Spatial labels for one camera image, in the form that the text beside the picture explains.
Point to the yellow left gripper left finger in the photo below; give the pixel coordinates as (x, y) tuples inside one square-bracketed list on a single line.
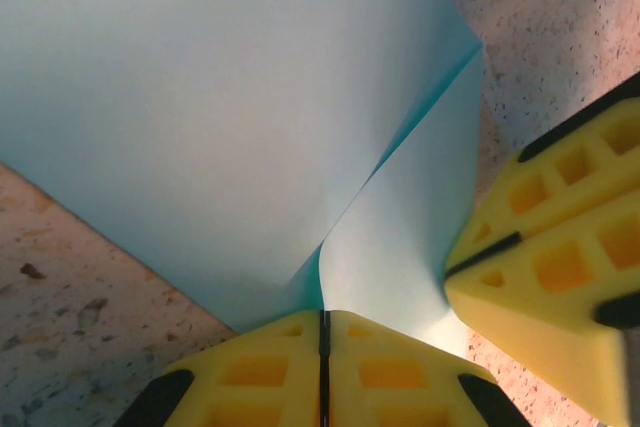
[(260, 372)]

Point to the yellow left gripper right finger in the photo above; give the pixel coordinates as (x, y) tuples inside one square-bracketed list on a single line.
[(400, 372)]

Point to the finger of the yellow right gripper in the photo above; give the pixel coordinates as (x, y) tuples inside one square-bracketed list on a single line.
[(550, 307), (575, 172)]

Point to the light blue paper sheet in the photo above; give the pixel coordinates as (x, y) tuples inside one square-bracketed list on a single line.
[(200, 97)]

